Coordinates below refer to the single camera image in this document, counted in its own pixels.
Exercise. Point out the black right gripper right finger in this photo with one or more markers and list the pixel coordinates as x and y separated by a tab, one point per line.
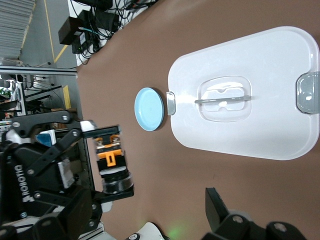
225	230

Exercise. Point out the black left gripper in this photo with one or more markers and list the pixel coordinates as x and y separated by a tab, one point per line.
15	180

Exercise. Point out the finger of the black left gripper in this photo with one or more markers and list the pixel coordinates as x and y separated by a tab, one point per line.
117	194
100	132

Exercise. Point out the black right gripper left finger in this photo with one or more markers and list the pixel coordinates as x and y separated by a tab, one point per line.
62	225

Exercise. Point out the black orange push-button switch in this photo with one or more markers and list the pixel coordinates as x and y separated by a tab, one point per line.
111	160

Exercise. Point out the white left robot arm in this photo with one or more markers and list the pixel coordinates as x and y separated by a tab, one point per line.
146	232

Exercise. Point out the blue white box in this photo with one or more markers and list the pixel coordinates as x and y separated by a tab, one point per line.
46	138

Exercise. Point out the light blue round plate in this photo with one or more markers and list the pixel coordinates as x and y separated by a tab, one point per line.
148	110

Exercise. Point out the black metal rack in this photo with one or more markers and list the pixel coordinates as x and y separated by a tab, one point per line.
37	91

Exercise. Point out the grey box latch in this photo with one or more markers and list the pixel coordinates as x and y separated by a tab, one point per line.
170	103
308	92

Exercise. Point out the black power adapter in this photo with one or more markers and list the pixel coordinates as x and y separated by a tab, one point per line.
80	41

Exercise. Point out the dark brown box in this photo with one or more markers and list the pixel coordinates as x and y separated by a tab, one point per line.
68	30

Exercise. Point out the black electronics box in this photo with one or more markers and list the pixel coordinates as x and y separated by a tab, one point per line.
106	20

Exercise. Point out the white lidded storage box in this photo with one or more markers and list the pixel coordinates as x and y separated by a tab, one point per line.
250	62

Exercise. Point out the aluminium frame post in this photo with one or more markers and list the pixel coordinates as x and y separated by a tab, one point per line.
80	100

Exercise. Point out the aluminium frame beam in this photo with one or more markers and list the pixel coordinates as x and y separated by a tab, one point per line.
37	70

